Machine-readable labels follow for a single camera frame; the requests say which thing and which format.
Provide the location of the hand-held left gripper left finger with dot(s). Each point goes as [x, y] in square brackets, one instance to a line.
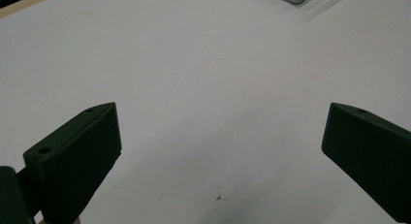
[74, 166]

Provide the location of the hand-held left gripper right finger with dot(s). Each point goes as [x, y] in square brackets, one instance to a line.
[371, 153]

